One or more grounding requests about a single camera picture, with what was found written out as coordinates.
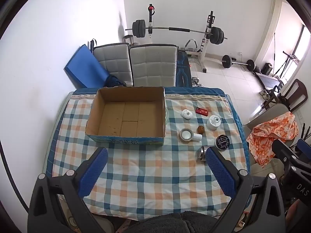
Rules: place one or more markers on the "dark treadmill deck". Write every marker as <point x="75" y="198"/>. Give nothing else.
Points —
<point x="268" y="80"/>

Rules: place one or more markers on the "orange patterned cloth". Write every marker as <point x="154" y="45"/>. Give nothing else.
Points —
<point x="272" y="131"/>

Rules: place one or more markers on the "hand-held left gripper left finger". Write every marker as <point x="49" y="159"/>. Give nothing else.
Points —
<point x="94" y="170"/>

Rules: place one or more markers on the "black exercise stand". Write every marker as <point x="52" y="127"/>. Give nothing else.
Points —
<point x="285" y="60"/>

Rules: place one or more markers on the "black round tin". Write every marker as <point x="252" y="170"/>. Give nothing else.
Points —
<point x="222" y="142"/>

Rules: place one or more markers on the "white round jar printed lid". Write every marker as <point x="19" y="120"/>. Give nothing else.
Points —
<point x="213" y="122"/>

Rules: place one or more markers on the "blue folded mat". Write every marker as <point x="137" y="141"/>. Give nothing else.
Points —
<point x="85" y="65"/>

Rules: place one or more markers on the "cardboard box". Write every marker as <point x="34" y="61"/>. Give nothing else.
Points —
<point x="126" y="116"/>

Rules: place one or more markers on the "brown wooden chair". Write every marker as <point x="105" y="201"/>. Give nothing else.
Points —
<point x="297" y="94"/>

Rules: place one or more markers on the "short floor barbell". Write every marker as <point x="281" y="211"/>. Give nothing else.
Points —
<point x="227" y="61"/>

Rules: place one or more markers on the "metal cylinder can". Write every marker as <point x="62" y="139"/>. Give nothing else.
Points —
<point x="202" y="153"/>

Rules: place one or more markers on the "small white case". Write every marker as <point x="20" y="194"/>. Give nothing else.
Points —
<point x="186" y="114"/>

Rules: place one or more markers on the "small black box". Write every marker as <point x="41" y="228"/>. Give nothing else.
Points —
<point x="268" y="68"/>

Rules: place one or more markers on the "wide grey padded chair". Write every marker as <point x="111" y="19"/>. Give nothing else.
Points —
<point x="153" y="65"/>

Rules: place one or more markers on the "black weight bench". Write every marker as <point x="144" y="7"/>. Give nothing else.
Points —
<point x="182" y="70"/>

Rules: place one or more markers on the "brown walnut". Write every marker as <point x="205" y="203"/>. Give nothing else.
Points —
<point x="200" y="129"/>

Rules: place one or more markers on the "small chrome dumbbells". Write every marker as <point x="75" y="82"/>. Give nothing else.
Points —
<point x="197" y="82"/>

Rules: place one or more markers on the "beige chair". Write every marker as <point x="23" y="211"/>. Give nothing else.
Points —
<point x="272" y="112"/>

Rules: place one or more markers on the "small red box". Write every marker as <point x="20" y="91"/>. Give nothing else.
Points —
<point x="202" y="111"/>

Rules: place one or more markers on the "white squat rack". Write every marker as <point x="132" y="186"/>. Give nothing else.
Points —
<point x="206" y="46"/>

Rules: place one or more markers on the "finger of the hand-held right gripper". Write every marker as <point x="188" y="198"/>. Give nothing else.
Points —
<point x="284" y="151"/>
<point x="305" y="146"/>

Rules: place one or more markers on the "person's right hand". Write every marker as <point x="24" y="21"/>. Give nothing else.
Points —
<point x="291" y="214"/>

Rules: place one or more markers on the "barbell with black plates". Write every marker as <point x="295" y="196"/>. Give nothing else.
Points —
<point x="139" y="28"/>

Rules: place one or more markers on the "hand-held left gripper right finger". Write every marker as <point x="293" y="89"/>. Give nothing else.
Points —
<point x="221" y="174"/>

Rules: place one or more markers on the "dark fuzzy clothing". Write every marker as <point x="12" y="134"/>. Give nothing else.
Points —
<point x="167" y="223"/>

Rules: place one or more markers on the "dark blue bag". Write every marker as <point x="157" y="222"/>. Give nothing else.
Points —
<point x="115" y="81"/>

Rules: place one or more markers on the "white jar silver lid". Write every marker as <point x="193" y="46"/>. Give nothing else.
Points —
<point x="187" y="135"/>

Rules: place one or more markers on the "narrow grey padded chair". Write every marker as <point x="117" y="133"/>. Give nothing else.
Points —
<point x="111" y="63"/>

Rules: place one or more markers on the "checked tablecloth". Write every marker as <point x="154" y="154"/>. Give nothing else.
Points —
<point x="145" y="170"/>

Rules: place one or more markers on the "pair of shoes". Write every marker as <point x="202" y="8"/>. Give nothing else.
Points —
<point x="264" y="94"/>

